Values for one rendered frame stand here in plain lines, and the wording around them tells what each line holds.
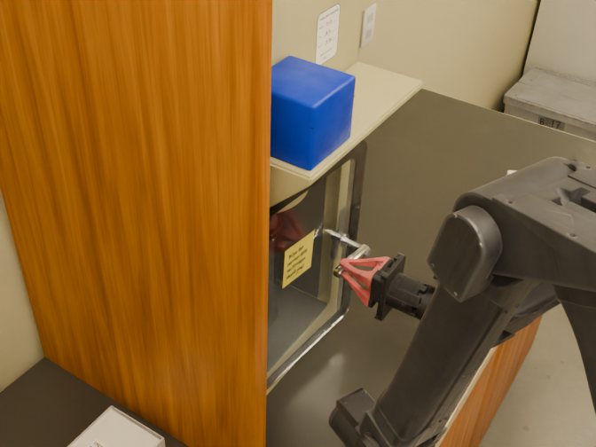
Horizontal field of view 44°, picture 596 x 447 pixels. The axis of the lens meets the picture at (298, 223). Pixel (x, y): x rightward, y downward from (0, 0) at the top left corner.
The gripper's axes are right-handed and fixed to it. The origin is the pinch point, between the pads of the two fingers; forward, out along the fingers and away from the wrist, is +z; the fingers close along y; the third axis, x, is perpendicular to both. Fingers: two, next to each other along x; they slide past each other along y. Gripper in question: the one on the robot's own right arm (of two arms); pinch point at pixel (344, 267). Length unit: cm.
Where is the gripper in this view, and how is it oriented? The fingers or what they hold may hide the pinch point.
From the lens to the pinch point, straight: 122.6
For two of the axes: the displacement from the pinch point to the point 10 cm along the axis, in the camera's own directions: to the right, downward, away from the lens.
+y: 0.4, -7.9, -6.2
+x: -5.4, 5.0, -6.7
